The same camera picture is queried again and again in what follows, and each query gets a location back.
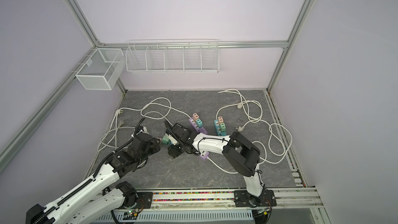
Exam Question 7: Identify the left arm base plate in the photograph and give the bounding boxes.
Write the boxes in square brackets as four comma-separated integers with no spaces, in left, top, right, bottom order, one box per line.
[123,191,153,209]

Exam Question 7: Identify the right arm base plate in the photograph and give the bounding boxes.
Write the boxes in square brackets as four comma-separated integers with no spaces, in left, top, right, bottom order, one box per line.
[233,188,277,208]

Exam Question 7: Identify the teal power strip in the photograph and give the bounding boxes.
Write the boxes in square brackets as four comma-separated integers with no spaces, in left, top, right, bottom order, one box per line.
[214,120,227,136]

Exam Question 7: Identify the long white wire basket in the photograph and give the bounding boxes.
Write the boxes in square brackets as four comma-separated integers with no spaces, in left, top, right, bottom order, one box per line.
[125,39,220,73]

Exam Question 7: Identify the white vented cable duct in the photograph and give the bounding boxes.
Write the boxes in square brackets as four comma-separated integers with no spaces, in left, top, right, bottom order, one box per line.
[93,209,255,224]

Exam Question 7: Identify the purple power strip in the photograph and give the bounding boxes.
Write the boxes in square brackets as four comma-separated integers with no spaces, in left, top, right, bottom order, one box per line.
[189,117,208,134]
[200,151,209,161]

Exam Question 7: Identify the aluminium frame rail front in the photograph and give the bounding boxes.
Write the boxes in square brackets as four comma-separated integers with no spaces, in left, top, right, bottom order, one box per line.
[136,188,324,211]

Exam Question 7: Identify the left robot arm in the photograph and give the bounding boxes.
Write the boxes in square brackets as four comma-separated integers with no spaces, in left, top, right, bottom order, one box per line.
[25,132,161,224]

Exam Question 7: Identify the green plug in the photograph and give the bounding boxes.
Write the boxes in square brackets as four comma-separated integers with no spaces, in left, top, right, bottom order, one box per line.
[219,122,226,132]
[161,134,170,145]

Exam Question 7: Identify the pink plug purple strip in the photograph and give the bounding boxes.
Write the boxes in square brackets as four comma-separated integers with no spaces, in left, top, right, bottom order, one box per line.
[193,113,200,121]

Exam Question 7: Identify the pink plug on teal strip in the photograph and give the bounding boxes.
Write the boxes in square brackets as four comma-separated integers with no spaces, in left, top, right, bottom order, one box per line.
[218,116,224,124]

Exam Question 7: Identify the white cable of lower strip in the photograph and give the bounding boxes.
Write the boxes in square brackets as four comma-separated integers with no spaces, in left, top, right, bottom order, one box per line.
[207,157,238,175]

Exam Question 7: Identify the small white mesh basket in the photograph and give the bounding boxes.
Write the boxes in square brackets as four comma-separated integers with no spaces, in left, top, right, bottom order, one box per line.
[75,48,126,91]

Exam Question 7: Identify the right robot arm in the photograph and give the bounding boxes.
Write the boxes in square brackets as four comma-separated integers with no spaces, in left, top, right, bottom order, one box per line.
[164,121,265,207]

